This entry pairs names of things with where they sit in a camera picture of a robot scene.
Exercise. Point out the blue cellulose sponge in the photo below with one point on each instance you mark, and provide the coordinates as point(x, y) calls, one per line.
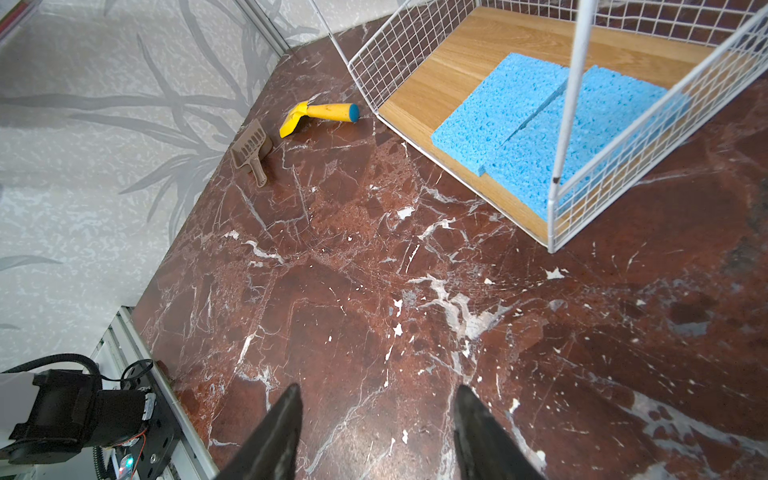
point(608, 104)
point(514, 92)

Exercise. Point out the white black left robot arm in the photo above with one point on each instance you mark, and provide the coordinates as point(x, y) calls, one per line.
point(54, 407)

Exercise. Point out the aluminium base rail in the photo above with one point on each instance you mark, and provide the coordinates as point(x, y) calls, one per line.
point(171, 447)

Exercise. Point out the yellow plastic scoop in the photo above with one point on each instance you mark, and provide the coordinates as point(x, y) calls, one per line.
point(342, 112)

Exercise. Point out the white wire wooden shelf rack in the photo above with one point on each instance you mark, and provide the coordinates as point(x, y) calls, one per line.
point(427, 57)

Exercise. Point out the brown slotted litter scoop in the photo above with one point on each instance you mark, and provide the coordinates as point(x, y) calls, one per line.
point(251, 145)

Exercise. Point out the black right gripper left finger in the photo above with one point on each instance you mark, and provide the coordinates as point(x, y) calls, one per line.
point(270, 452)

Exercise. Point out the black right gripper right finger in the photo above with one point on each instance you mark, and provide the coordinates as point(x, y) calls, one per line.
point(483, 448)

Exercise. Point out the aluminium frame profile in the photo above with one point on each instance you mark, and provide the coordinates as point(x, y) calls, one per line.
point(265, 26)

